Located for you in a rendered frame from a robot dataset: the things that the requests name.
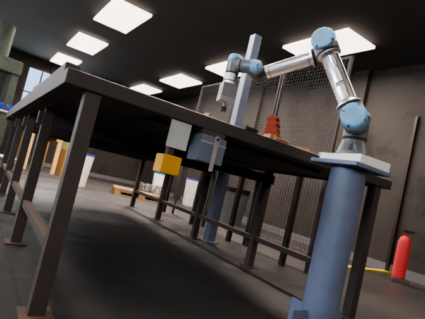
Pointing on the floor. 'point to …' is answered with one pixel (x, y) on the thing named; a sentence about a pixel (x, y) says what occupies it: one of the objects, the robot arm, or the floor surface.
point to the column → (333, 240)
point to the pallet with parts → (139, 190)
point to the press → (8, 67)
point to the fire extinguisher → (401, 259)
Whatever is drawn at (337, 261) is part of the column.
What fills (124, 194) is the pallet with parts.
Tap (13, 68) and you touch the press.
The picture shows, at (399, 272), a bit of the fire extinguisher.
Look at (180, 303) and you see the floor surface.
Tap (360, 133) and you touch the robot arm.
